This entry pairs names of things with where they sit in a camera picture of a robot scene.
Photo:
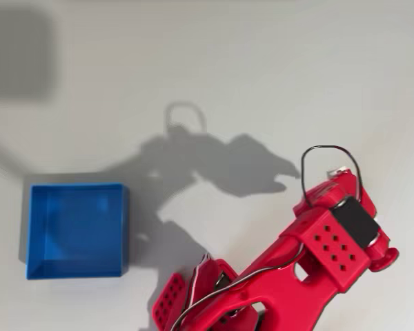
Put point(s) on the red robot arm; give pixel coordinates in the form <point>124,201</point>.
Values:
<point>279,293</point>

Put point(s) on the blue square tray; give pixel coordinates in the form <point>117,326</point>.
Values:
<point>77,231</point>

